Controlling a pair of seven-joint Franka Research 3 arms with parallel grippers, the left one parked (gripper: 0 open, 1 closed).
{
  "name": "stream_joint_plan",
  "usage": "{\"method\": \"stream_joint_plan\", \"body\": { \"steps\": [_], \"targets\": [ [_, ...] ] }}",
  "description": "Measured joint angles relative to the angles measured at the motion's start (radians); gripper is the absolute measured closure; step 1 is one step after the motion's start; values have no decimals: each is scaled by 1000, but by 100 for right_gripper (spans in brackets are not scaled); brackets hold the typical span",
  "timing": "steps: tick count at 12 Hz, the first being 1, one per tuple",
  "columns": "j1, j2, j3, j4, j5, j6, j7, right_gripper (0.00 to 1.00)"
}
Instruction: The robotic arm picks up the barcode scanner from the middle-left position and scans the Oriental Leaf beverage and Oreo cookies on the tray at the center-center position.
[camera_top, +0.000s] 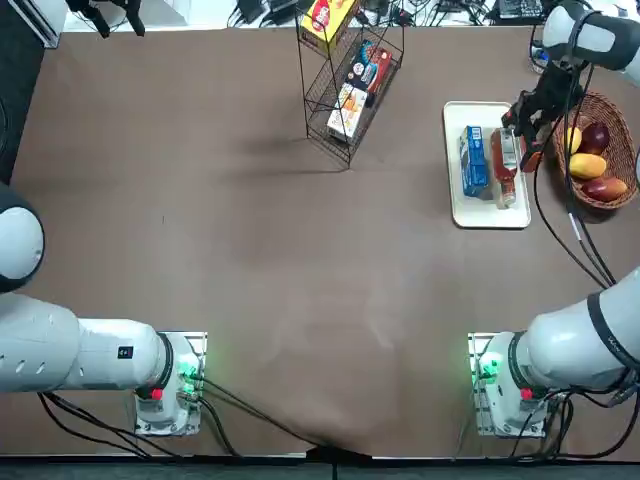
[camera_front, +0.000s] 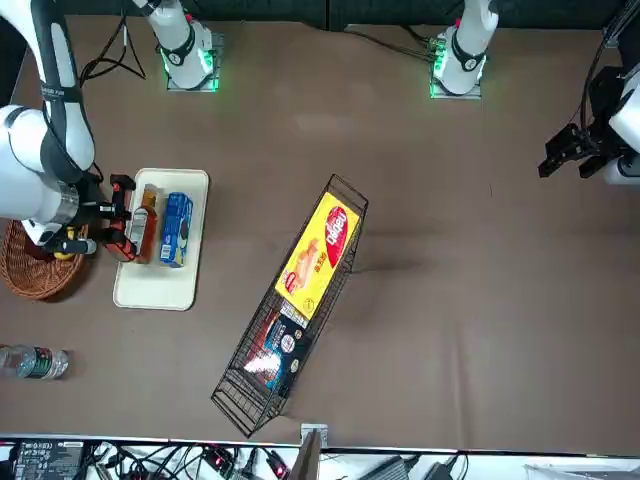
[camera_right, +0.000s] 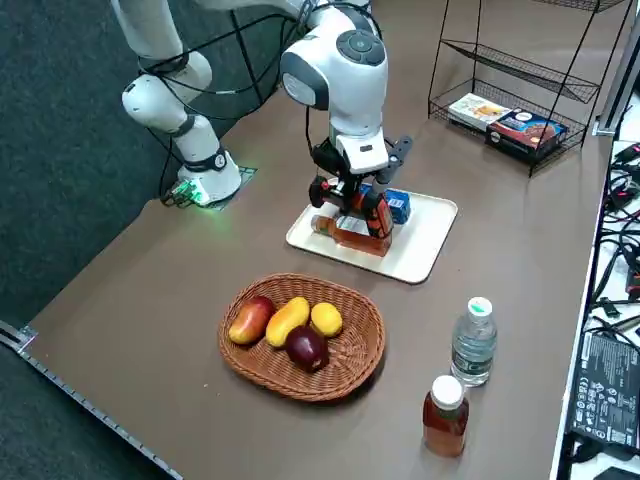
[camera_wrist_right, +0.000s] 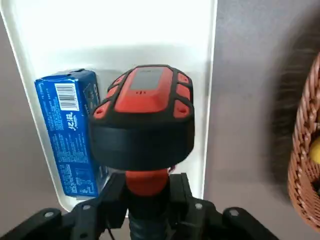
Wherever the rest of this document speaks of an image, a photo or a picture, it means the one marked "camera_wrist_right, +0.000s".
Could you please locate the long yellow mango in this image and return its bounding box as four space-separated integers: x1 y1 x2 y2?
309 135 320 165

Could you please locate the cream plastic tray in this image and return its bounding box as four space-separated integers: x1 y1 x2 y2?
0 0 219 214

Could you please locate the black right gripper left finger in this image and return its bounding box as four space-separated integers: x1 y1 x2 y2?
0 172 129 240

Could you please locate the blue Oreo cookie box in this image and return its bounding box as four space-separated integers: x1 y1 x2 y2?
34 68 111 199

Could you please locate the brown wicker basket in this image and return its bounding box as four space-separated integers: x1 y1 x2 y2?
286 50 320 231

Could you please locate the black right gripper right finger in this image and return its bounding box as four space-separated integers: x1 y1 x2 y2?
165 172 280 240

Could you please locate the orange and black barcode scanner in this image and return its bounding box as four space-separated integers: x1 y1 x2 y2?
89 64 196 240

